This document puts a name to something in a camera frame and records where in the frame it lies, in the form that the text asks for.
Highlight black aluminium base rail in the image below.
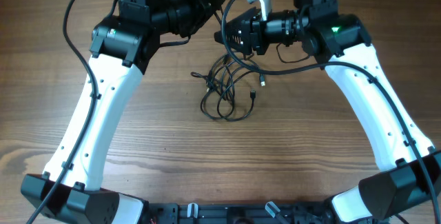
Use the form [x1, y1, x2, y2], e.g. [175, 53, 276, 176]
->
[140, 202, 335, 224]

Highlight camera black cable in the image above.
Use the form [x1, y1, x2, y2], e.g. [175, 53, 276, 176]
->
[220, 0, 441, 224]
[25, 0, 121, 224]

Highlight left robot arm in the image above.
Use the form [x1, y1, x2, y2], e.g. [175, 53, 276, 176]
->
[21, 0, 224, 223]

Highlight black USB cables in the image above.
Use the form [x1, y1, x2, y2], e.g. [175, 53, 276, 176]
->
[190, 53, 267, 123]

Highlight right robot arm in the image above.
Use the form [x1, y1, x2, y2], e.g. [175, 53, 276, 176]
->
[215, 0, 440, 223]

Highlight right camera black cable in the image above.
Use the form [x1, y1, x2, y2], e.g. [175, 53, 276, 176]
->
[220, 0, 441, 224]

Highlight left camera black cable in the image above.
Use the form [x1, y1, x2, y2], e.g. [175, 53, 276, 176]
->
[25, 0, 121, 224]

